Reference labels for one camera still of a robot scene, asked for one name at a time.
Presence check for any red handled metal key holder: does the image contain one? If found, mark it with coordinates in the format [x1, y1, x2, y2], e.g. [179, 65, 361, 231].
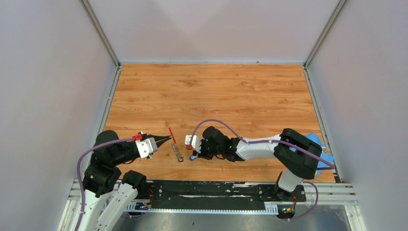
[168, 127, 184, 162]

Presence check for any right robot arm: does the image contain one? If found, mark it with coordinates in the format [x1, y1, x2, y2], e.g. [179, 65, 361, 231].
[185, 126, 322, 201]

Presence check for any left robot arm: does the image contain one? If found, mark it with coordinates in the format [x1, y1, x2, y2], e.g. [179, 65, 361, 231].
[74, 130, 172, 231]

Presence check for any blue cloth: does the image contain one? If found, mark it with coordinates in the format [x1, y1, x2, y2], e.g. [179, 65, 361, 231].
[305, 133, 334, 179]

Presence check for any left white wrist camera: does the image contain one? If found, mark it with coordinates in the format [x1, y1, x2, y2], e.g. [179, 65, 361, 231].
[134, 131, 158, 158]

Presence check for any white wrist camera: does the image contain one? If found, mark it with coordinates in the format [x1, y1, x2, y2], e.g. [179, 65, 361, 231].
[134, 131, 158, 158]
[185, 135, 202, 153]

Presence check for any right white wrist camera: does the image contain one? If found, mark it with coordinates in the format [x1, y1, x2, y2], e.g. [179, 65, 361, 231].
[185, 135, 202, 153]

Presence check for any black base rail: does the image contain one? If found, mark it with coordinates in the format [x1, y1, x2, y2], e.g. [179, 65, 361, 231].
[125, 180, 306, 215]

